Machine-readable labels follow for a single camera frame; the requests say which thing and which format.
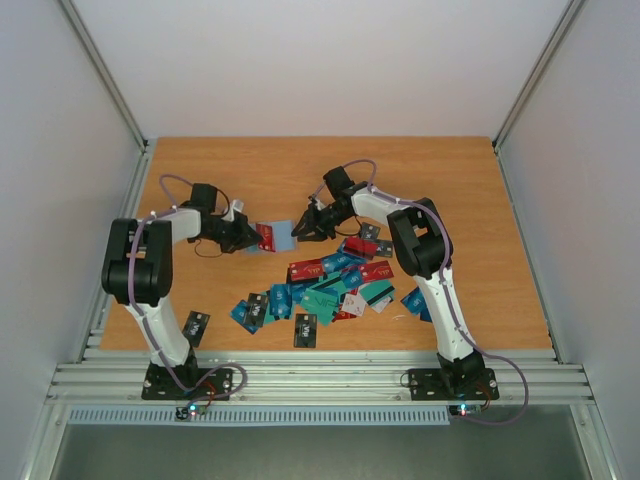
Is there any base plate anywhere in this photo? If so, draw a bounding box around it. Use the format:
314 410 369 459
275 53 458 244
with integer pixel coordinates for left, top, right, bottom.
141 359 234 401
403 368 500 401

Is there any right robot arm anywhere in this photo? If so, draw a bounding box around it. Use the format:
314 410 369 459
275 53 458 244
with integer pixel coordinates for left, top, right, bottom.
292 166 485 398

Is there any white card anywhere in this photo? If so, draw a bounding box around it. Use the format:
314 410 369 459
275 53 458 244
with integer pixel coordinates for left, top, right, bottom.
340 293 367 317

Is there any red card bottom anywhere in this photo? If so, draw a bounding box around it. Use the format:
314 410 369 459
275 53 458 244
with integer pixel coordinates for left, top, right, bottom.
255 223 276 252

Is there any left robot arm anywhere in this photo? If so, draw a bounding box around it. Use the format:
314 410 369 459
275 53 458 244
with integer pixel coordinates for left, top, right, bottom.
101 183 263 402

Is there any teal VIP card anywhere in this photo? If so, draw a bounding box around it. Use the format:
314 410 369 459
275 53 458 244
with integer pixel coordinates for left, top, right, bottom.
300 289 339 326

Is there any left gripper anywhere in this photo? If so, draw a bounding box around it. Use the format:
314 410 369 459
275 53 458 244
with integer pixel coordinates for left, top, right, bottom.
202 212 263 253

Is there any black card lone left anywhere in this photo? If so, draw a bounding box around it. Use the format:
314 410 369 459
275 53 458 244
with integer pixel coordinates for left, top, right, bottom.
182 311 210 348

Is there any red vip card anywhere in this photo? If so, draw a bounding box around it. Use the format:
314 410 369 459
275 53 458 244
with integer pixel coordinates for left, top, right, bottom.
286 259 325 284
358 260 394 283

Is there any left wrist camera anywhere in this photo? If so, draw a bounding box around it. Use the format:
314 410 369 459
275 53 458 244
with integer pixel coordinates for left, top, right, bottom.
223 199 244 222

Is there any blue slotted cable duct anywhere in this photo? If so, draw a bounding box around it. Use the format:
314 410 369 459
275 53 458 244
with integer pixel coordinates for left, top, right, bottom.
67 405 450 427

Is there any blue card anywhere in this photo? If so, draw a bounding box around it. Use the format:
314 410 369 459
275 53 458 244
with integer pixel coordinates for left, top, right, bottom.
401 288 426 316
230 300 259 335

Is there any red VIP card upper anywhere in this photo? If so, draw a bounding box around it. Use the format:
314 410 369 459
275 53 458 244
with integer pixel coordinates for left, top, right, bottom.
286 259 325 284

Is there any blue card left bottom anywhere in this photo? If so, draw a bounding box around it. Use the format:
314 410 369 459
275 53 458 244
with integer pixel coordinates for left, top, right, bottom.
230 300 259 335

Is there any red VIP card centre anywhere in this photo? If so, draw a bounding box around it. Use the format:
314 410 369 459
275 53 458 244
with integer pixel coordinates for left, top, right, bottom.
358 260 394 283

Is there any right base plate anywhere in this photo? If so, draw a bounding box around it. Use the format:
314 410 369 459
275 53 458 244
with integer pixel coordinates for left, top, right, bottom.
403 368 500 401

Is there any red card upper right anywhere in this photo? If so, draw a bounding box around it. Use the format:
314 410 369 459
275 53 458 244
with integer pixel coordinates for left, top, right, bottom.
342 237 377 260

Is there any blue card right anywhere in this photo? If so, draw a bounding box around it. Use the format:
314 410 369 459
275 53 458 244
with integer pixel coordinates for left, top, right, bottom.
401 288 426 316

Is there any left base plate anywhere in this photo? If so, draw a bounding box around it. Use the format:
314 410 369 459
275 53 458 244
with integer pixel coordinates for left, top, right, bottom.
141 359 234 401

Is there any black VIP card left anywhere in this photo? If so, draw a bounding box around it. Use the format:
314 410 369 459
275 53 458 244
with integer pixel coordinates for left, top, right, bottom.
244 293 268 328

